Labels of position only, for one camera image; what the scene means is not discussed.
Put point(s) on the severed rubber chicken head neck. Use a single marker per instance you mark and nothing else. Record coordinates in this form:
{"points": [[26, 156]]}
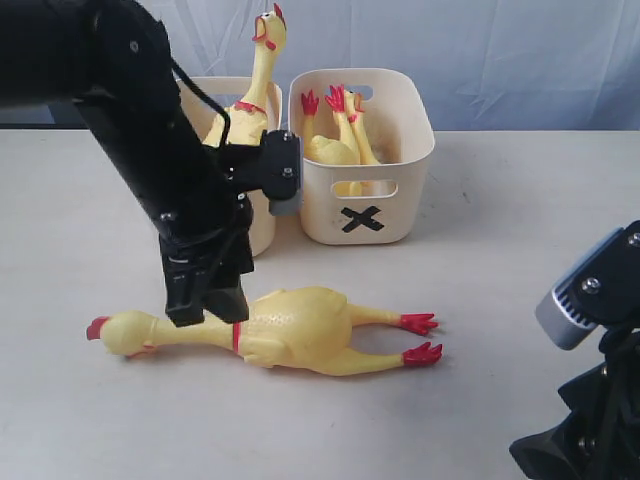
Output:
{"points": [[355, 115]]}

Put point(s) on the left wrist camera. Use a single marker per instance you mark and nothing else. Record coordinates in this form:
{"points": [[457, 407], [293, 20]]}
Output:
{"points": [[282, 169]]}

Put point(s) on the cream bin marked circle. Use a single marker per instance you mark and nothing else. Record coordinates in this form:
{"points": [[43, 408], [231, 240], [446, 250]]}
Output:
{"points": [[225, 91]]}

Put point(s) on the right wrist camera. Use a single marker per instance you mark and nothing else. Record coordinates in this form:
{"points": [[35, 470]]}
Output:
{"points": [[600, 289]]}

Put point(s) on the blue-grey backdrop curtain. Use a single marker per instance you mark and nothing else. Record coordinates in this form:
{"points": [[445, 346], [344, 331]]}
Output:
{"points": [[483, 65]]}

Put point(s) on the cream bin marked cross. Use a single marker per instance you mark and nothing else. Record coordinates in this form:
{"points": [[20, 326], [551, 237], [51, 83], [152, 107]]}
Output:
{"points": [[359, 204]]}

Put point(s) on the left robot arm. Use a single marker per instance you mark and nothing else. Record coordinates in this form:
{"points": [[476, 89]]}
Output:
{"points": [[112, 60]]}

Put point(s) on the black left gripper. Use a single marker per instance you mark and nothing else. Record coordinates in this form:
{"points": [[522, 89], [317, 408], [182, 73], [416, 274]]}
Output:
{"points": [[206, 277]]}

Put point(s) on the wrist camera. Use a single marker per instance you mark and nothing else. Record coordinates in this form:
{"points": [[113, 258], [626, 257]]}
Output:
{"points": [[600, 289], [282, 169]]}

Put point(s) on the whole yellow rubber chicken front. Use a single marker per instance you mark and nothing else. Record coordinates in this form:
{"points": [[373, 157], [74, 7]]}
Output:
{"points": [[248, 115]]}

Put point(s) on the headless yellow rubber chicken body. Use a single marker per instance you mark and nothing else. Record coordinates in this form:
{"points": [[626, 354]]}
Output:
{"points": [[342, 151]]}

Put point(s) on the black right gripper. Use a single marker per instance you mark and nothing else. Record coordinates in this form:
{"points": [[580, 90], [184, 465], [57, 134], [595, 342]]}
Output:
{"points": [[599, 438]]}

